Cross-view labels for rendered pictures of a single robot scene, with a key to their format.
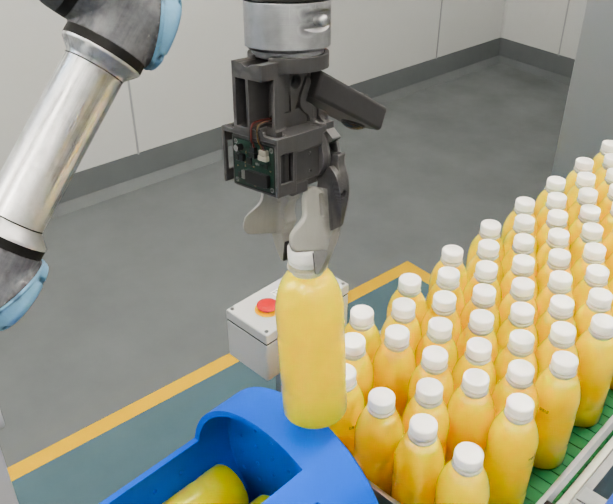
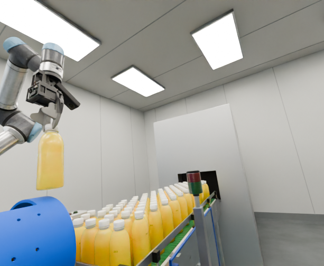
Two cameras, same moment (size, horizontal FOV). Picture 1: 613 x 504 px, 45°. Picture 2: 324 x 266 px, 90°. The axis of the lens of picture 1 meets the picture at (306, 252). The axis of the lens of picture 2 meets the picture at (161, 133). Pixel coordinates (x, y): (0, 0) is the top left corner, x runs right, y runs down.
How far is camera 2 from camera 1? 63 cm
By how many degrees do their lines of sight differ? 50
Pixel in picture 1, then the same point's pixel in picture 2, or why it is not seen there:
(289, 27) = (48, 65)
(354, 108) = (69, 95)
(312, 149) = (53, 93)
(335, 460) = (54, 203)
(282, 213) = (45, 118)
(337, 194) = (59, 103)
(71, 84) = not seen: outside the picture
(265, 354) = not seen: hidden behind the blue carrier
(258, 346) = not seen: hidden behind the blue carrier
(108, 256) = not seen: outside the picture
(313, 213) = (52, 107)
